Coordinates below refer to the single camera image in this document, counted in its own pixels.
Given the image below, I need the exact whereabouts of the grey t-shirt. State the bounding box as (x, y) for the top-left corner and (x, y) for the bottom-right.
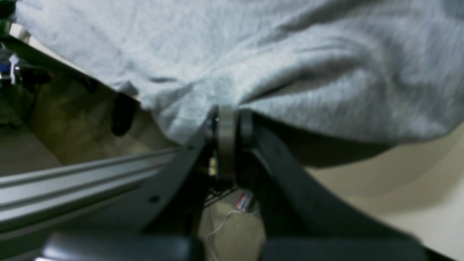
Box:
(15, 0), (464, 143)

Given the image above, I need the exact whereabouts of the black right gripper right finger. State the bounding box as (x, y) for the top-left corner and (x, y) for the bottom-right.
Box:
(237, 110), (450, 261)

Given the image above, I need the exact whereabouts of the grey aluminium frame rail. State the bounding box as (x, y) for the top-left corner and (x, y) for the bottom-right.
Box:
(0, 148), (176, 259)

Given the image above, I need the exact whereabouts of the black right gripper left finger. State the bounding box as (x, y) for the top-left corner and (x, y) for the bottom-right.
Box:
(37, 107), (218, 261)

